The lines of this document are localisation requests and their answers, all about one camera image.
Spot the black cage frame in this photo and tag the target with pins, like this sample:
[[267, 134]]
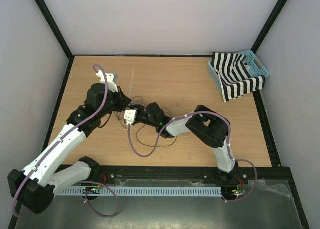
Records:
[[277, 169]]

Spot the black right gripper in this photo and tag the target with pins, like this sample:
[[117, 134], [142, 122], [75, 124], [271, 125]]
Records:
[[137, 107]]

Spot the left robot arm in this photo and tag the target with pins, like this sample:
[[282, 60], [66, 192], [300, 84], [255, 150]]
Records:
[[39, 182]]

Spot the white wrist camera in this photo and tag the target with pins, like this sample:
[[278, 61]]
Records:
[[130, 116], [109, 79]]

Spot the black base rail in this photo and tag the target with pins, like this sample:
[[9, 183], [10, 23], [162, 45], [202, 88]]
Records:
[[211, 175]]

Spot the light blue slotted cable duct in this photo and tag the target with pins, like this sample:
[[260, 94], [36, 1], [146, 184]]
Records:
[[143, 191]]

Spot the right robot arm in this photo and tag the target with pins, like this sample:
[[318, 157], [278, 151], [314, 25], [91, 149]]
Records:
[[211, 128]]

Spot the black white striped cloth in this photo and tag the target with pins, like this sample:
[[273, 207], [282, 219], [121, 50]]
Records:
[[234, 76]]

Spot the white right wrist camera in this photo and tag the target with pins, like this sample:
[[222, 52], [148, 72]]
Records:
[[130, 116]]

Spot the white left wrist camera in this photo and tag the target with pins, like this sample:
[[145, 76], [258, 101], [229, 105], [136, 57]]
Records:
[[109, 79]]

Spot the light blue perforated basket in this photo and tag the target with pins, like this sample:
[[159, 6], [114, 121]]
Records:
[[256, 68]]

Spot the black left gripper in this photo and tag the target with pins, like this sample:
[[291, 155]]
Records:
[[124, 101]]

